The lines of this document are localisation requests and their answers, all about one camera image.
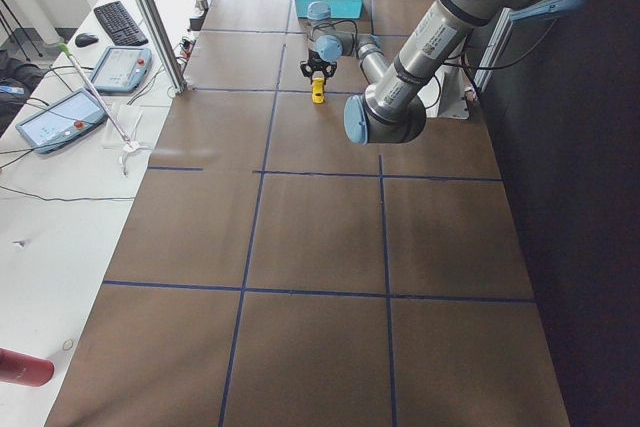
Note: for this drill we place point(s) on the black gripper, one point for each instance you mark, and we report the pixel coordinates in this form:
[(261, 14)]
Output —
[(317, 70)]

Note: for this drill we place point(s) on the yellow beetle toy car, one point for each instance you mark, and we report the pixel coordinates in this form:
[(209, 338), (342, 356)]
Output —
[(318, 90)]

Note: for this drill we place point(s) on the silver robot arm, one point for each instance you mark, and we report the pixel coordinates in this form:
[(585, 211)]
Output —
[(389, 110)]

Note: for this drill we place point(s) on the small metal cup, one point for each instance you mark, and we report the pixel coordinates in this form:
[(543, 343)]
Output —
[(201, 5)]

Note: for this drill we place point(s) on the black keyboard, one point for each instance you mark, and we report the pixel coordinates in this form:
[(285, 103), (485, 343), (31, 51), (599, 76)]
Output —
[(117, 22)]

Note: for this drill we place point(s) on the far teach pendant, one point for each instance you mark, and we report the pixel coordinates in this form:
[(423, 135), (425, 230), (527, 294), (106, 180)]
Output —
[(121, 69)]

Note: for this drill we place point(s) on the teach pendant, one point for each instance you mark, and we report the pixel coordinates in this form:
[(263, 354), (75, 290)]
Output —
[(121, 69), (64, 122)]

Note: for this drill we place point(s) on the long metal rod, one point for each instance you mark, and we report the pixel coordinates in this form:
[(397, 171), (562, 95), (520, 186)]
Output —
[(129, 145)]

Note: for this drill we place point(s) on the black computer mouse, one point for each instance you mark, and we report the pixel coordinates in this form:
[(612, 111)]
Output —
[(85, 39)]

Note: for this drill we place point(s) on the near teach pendant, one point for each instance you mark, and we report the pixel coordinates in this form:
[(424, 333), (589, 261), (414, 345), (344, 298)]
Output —
[(64, 122)]

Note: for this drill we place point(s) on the red cylinder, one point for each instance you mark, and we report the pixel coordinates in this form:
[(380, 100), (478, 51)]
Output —
[(22, 369)]

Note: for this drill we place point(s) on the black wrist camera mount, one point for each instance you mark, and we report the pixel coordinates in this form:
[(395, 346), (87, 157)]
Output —
[(328, 72)]

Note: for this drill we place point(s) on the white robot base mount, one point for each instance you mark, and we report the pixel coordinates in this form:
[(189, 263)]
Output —
[(447, 96)]

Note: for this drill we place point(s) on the aluminium frame post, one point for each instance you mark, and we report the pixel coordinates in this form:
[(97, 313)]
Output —
[(160, 39)]

